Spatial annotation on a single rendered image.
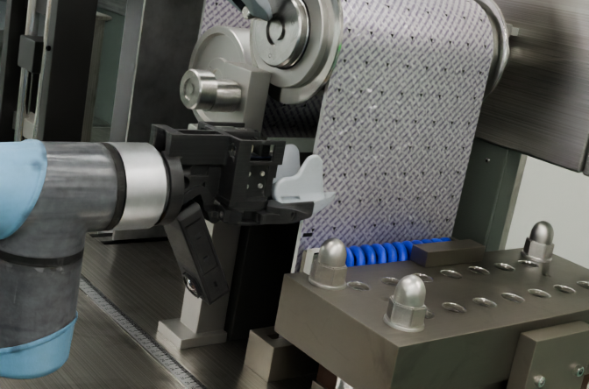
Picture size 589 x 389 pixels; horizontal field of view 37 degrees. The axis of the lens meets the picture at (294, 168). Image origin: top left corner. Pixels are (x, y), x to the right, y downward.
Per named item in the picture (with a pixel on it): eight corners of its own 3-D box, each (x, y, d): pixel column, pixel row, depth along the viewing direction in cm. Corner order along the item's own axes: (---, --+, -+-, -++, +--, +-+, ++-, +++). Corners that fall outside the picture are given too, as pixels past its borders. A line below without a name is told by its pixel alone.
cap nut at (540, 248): (514, 252, 104) (523, 216, 103) (533, 250, 107) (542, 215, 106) (539, 264, 102) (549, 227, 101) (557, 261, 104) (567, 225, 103)
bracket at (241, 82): (152, 331, 97) (193, 58, 89) (202, 324, 101) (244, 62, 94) (175, 351, 93) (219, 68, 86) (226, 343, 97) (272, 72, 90)
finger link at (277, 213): (323, 206, 83) (247, 209, 78) (321, 222, 84) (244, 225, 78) (294, 191, 87) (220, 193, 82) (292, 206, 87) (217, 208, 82)
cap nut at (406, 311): (374, 316, 77) (384, 269, 76) (403, 312, 79) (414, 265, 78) (403, 335, 74) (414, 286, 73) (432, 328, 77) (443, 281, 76)
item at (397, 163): (292, 265, 90) (324, 88, 86) (444, 249, 105) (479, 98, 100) (294, 266, 90) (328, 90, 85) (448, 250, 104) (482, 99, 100)
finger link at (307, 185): (360, 159, 86) (286, 158, 81) (349, 215, 88) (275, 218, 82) (341, 150, 89) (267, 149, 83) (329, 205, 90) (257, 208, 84)
